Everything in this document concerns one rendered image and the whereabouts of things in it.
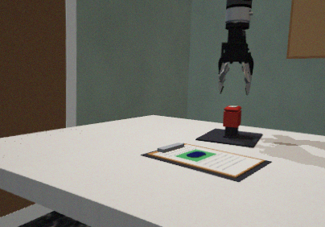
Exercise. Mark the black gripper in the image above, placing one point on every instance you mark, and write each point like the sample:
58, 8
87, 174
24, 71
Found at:
235, 50

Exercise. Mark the red and black self-inking stamp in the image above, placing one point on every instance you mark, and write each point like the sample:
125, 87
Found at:
232, 119

